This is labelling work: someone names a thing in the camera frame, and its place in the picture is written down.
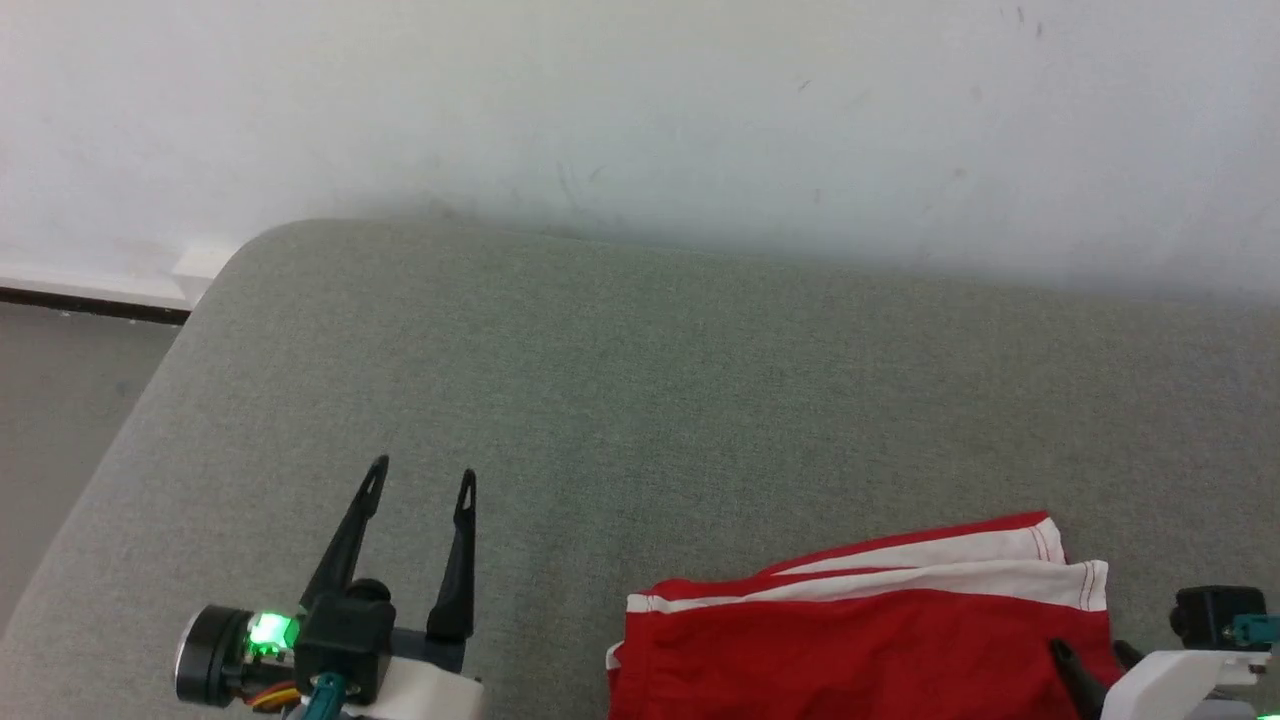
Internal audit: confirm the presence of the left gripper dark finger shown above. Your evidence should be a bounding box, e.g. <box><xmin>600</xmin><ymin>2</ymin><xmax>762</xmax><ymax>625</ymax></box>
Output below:
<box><xmin>298</xmin><ymin>454</ymin><xmax>392</xmax><ymax>613</ymax></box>
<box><xmin>426</xmin><ymin>467</ymin><xmax>479</xmax><ymax>644</ymax></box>

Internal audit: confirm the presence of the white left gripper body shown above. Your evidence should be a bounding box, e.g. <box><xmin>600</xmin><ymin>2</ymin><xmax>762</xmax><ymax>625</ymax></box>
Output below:
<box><xmin>174</xmin><ymin>605</ymin><xmax>488</xmax><ymax>720</ymax></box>

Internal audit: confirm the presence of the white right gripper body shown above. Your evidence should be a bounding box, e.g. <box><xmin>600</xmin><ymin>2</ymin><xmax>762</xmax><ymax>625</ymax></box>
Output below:
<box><xmin>1098</xmin><ymin>648</ymin><xmax>1280</xmax><ymax>720</ymax></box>

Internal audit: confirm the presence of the red garment with white trim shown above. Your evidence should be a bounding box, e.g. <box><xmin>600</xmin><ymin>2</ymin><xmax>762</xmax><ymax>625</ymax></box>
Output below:
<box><xmin>605</xmin><ymin>511</ymin><xmax>1129</xmax><ymax>720</ymax></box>

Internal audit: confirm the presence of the grey-green fabric sofa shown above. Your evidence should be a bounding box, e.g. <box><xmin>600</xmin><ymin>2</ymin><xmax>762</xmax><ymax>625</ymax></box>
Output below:
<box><xmin>0</xmin><ymin>217</ymin><xmax>1280</xmax><ymax>720</ymax></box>

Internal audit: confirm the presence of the teal-plug left camera cable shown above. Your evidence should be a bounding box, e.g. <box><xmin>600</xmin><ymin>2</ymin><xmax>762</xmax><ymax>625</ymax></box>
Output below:
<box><xmin>298</xmin><ymin>672</ymin><xmax>348</xmax><ymax>720</ymax></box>

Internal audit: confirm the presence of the white and black wall baseboard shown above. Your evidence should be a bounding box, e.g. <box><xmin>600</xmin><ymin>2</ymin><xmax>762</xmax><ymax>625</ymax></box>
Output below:
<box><xmin>0</xmin><ymin>243</ymin><xmax>241</xmax><ymax>327</ymax></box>

